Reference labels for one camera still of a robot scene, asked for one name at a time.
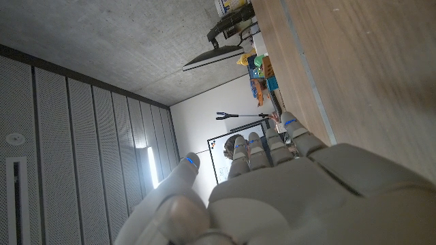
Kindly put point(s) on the blue box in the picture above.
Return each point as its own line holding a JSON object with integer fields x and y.
{"x": 252, "y": 69}

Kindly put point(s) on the reach grabber stick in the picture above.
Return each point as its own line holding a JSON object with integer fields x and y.
{"x": 238, "y": 115}

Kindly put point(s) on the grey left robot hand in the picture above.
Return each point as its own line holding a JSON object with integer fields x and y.
{"x": 306, "y": 197}

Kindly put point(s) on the black computer monitor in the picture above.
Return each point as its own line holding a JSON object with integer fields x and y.
{"x": 214, "y": 57}

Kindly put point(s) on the round ceiling detector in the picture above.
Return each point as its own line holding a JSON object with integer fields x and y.
{"x": 15, "y": 139}

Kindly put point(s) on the white printed canister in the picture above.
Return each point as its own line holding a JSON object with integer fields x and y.
{"x": 231, "y": 5}

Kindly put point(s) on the orange block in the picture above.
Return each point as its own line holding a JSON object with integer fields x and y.
{"x": 268, "y": 67}

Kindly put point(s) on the ceiling slot vent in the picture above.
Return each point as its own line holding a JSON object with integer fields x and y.
{"x": 16, "y": 204}

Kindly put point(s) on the green toy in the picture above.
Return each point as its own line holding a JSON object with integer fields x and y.
{"x": 259, "y": 61}

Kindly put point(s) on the ceiling strip light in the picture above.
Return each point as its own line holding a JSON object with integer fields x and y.
{"x": 152, "y": 166}

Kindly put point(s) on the blue cube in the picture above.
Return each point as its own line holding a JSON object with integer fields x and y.
{"x": 272, "y": 83}

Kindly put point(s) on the yellow toy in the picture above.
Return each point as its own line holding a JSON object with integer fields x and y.
{"x": 244, "y": 59}

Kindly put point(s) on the whiteboard with black frame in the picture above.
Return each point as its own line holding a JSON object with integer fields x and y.
{"x": 219, "y": 165}

